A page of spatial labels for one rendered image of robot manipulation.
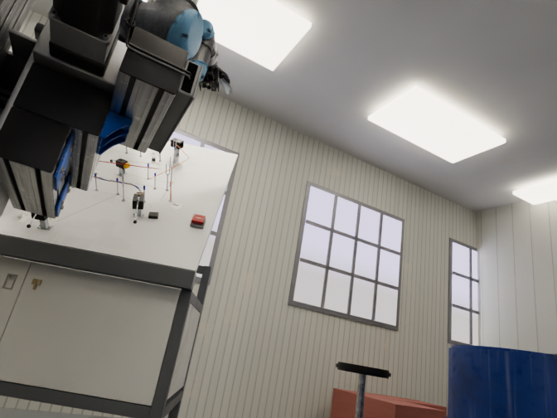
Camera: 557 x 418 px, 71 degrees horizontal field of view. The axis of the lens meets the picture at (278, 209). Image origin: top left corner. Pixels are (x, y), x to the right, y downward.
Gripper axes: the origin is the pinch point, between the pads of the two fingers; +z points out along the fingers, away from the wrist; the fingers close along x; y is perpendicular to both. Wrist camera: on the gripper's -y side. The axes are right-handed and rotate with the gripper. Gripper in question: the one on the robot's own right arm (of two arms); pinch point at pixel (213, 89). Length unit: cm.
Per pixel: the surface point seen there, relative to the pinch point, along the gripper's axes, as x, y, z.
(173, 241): -13, 59, 19
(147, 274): -19, 74, 10
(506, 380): 106, 105, 5
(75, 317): -42, 89, 13
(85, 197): -54, 39, 27
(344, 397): 100, 134, 237
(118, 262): -29, 70, 9
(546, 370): 116, 102, -1
